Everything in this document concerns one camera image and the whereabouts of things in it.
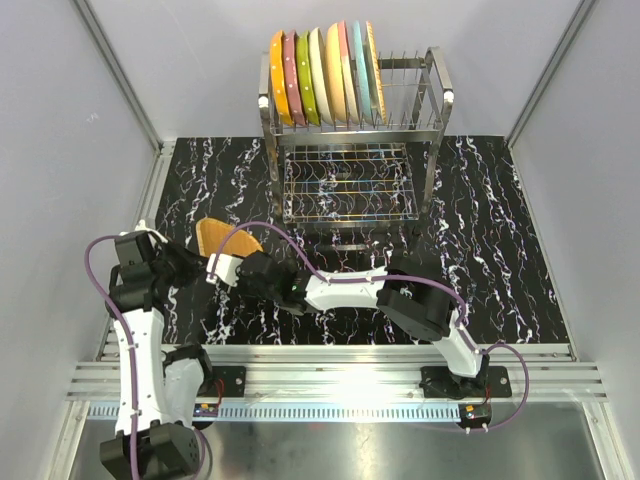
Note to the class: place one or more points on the blue and cream plate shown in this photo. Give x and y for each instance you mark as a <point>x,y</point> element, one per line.
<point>365,102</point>

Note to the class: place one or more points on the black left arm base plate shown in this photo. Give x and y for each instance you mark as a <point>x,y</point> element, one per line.
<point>224,381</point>

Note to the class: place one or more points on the tan plate with bear drawing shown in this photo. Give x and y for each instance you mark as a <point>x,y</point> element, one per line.
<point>335,76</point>

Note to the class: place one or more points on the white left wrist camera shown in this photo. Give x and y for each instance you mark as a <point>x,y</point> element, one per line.
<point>143,226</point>

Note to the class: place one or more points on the yellow-green dotted plate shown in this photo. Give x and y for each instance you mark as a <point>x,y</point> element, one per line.
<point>305,80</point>

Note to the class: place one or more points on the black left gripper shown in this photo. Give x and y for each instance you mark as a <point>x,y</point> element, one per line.
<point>194,265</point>

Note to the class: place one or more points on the orange dotted plate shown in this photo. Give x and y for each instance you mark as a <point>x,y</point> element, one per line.
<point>278,78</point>

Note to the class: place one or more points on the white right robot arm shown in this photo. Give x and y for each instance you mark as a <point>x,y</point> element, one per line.
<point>410,295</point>

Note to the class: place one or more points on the aluminium rail frame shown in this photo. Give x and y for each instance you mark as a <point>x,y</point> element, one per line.
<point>357,411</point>

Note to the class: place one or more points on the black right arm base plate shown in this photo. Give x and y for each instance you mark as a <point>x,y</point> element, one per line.
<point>439,382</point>

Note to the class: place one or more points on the pink and cream plate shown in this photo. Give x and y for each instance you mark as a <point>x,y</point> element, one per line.
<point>347,73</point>

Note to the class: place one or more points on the black marble pattern mat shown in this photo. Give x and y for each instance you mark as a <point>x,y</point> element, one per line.
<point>480,230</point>

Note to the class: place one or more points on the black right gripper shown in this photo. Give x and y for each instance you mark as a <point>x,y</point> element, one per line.
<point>240,283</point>

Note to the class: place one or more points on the woven wicker tray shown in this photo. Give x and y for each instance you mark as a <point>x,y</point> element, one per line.
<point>374,77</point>
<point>211,232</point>

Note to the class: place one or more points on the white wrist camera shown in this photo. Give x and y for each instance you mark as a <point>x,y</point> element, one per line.
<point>223,268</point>
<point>143,226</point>

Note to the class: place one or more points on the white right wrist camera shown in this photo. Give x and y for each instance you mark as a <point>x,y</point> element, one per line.
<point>223,268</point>

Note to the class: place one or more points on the cream plate with drawing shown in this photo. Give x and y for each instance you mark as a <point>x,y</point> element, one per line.
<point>317,64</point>

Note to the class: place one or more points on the pink dotted plate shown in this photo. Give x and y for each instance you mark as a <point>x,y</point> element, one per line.
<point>291,79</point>

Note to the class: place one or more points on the stainless steel dish rack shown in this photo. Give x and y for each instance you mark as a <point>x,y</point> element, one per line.
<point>363,175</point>

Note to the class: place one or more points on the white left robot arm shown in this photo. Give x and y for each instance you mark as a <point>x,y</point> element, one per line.
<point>154,437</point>

